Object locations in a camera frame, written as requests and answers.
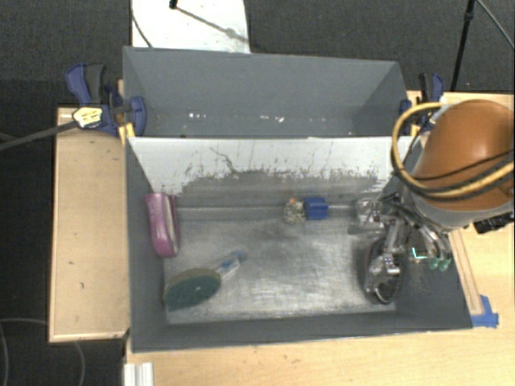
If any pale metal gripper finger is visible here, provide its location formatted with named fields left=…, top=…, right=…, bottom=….
left=375, top=257, right=402, bottom=303
left=363, top=255, right=388, bottom=294

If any clear glass cup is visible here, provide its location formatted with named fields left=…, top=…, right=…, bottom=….
left=348, top=198, right=385, bottom=235

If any blue block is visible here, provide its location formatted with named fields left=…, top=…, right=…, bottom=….
left=302, top=195, right=330, bottom=222

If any grey metal bin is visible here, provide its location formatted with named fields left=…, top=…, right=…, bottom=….
left=122, top=45, right=474, bottom=354

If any speckled grey lump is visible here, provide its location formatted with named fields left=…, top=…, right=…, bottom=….
left=281, top=199, right=306, bottom=226

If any clear tube with blue cap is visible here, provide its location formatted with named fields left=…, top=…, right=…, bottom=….
left=208, top=248, right=248, bottom=283

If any dark green round disc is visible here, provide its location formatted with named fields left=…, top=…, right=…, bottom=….
left=162, top=267, right=223, bottom=311

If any purple sponge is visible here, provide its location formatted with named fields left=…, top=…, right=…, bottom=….
left=145, top=191, right=180, bottom=258

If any pale wood board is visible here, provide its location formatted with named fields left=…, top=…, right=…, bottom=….
left=47, top=103, right=132, bottom=343

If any black cylinder on white bracket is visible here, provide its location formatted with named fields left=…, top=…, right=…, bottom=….
left=472, top=211, right=515, bottom=236

